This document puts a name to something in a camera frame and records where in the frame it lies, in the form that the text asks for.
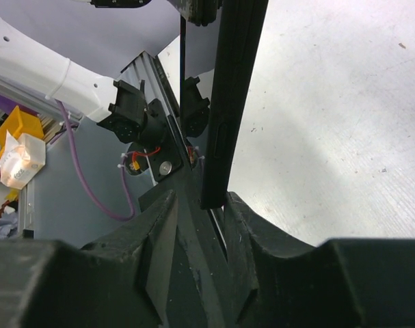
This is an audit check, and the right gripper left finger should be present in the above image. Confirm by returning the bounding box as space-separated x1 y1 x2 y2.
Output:
0 191 178 327

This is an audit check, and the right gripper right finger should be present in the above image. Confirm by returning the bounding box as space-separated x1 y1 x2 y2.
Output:
224 193 415 327

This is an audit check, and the black phone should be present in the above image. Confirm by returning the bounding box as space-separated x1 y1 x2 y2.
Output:
200 1 268 209

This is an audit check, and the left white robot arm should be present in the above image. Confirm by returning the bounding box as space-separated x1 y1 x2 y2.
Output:
0 17 168 148

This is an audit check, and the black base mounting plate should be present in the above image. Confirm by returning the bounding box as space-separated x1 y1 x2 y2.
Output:
139 98 235 327

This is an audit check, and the white tissue box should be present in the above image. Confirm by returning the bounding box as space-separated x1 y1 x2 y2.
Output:
0 132 46 190

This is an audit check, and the yellow storage bin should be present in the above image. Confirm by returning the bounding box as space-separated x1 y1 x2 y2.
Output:
0 106 44 158

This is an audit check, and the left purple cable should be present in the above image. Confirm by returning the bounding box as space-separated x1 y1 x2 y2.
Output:
56 98 136 222

